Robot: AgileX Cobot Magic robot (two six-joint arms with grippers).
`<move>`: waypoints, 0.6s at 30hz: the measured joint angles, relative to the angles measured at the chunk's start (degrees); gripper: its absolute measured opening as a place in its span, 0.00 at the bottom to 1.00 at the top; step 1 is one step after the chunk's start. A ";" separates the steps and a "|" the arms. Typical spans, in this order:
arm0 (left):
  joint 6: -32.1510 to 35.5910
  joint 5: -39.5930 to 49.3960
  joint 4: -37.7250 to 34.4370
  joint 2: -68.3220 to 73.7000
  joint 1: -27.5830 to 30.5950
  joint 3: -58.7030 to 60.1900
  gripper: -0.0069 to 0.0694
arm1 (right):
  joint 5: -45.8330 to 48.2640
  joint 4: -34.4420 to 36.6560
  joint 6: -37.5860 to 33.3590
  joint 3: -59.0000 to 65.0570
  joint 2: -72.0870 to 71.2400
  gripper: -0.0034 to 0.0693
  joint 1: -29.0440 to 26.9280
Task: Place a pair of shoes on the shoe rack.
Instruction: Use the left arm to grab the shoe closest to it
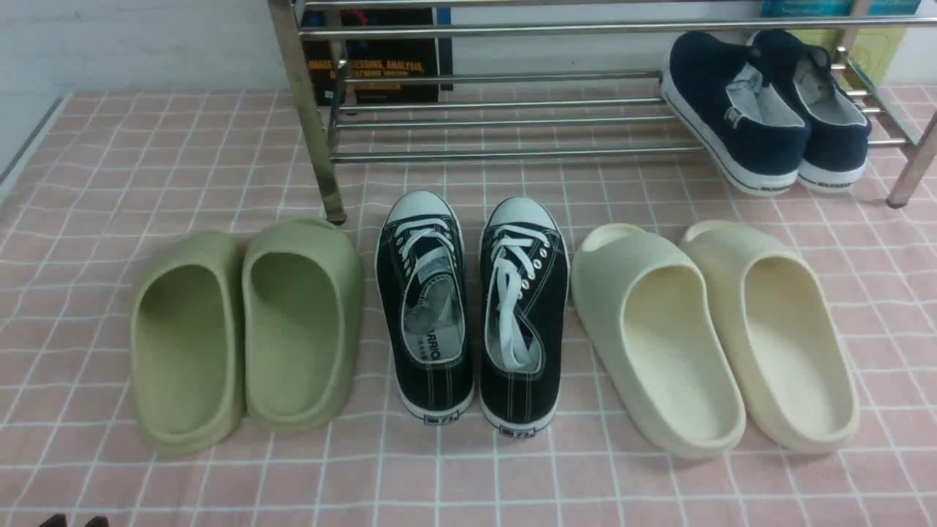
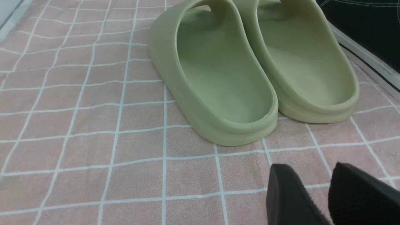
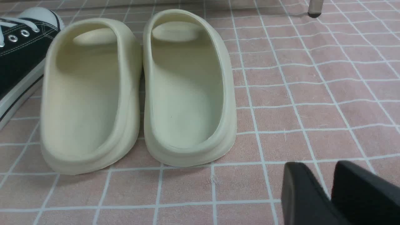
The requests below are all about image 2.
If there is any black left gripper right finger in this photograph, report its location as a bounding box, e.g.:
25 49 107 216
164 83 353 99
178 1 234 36
328 162 400 225

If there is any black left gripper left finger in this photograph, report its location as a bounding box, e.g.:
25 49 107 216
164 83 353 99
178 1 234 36
266 164 330 225

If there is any black canvas sneaker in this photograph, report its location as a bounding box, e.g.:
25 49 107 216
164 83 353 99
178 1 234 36
316 0 400 100

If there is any green right foam slipper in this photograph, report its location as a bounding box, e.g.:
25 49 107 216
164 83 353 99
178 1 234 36
234 0 360 124

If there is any green foam slipper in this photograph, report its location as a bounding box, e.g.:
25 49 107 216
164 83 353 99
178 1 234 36
234 0 360 124
148 0 278 146

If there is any green left foam slipper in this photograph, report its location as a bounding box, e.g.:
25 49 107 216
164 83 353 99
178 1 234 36
148 0 278 146

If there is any pink grid tablecloth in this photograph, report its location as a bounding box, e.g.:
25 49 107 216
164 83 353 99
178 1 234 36
0 0 399 225

